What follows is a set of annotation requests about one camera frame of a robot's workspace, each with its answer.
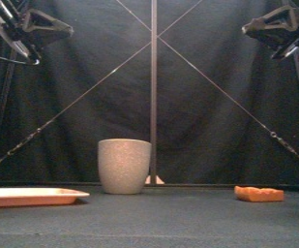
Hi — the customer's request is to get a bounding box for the orange toy pie slice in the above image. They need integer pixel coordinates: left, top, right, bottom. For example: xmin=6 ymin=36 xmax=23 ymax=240
xmin=234 ymin=185 xmax=286 ymax=203

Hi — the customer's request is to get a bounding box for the pink rectangular plate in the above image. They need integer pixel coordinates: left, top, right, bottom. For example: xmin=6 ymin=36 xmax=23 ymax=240
xmin=0 ymin=187 xmax=91 ymax=208

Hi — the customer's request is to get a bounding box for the black backdrop cloth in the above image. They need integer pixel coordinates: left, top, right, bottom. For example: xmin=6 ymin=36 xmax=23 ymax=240
xmin=0 ymin=0 xmax=299 ymax=186

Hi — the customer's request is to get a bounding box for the grey speckled cup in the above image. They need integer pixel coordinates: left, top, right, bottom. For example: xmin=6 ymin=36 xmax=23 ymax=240
xmin=97 ymin=138 xmax=153 ymax=196

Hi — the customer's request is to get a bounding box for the diagonal brace wire with turnbuckle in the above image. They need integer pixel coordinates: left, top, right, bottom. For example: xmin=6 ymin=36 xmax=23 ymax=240
xmin=114 ymin=0 xmax=299 ymax=171
xmin=0 ymin=0 xmax=206 ymax=173

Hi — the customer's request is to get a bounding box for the thin vertical metal frame post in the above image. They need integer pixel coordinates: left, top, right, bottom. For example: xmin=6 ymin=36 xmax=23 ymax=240
xmin=150 ymin=0 xmax=159 ymax=185

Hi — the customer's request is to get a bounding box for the pale post foot bracket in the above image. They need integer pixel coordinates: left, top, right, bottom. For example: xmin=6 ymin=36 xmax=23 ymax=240
xmin=145 ymin=174 xmax=166 ymax=185

